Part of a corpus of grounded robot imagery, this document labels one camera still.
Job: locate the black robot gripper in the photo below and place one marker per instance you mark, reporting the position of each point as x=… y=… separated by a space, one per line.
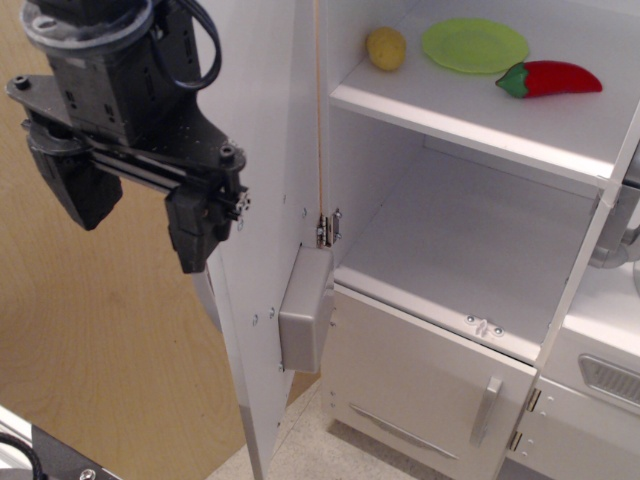
x=120 y=101

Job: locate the white fridge door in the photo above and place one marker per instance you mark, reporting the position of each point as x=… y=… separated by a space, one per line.
x=265 y=100

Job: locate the white toy fridge cabinet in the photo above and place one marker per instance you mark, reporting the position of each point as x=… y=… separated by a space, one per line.
x=458 y=199

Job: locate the metal door hinge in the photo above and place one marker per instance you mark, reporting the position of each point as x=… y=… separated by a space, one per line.
x=328 y=229

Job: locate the grey ice dispenser housing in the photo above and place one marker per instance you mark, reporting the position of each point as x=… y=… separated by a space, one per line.
x=306 y=310

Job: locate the yellow toy potato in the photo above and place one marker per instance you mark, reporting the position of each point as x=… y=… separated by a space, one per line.
x=386 y=48

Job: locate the white magnetic door catch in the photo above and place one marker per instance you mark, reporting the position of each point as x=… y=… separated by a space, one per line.
x=483 y=328

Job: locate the green toy plate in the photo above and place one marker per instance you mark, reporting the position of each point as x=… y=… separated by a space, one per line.
x=474 y=45

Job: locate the white lower freezer door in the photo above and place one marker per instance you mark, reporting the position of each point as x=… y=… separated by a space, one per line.
x=416 y=387

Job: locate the red toy chili pepper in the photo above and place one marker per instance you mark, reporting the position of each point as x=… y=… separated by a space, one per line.
x=544 y=78

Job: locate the brass oven door hinge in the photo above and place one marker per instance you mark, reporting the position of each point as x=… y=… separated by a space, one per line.
x=533 y=399

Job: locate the brass lower oven hinge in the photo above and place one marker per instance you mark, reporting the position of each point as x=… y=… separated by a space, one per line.
x=515 y=440

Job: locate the grey toy faucet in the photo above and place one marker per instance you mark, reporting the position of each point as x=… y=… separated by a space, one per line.
x=618 y=243

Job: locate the white toy oven unit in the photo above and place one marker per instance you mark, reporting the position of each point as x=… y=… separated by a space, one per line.
x=576 y=432

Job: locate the grey oven vent panel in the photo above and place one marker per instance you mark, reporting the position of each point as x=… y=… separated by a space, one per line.
x=610 y=379

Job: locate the silver upper door handle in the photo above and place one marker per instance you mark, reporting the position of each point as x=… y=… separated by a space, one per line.
x=205 y=292

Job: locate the grey metal base frame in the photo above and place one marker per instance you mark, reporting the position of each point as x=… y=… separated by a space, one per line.
x=28 y=452

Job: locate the silver freezer door handle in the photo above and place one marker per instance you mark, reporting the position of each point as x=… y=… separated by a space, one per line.
x=485 y=409

